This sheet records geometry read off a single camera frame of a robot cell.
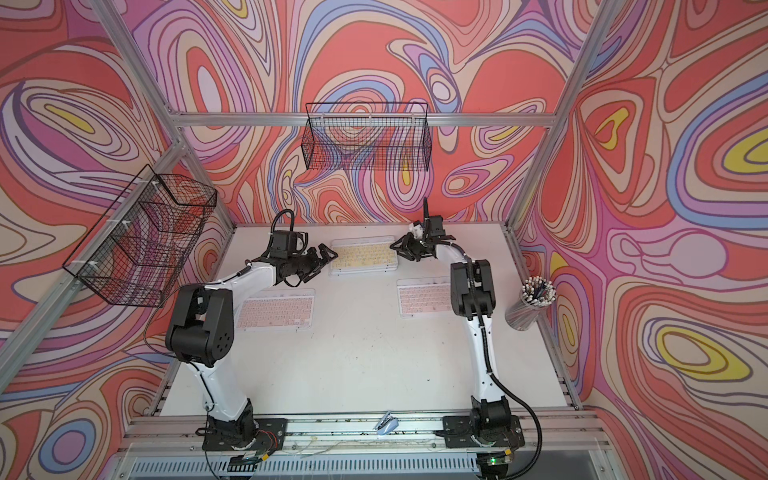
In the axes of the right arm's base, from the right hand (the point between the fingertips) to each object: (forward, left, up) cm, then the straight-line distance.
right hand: (395, 253), depth 108 cm
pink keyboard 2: (-17, -8, -2) cm, 19 cm away
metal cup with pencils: (-26, -39, +11) cm, 49 cm away
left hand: (-9, +20, +8) cm, 24 cm away
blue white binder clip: (-55, +5, -1) cm, 55 cm away
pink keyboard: (-21, +39, -2) cm, 45 cm away
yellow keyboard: (-1, +12, 0) cm, 12 cm away
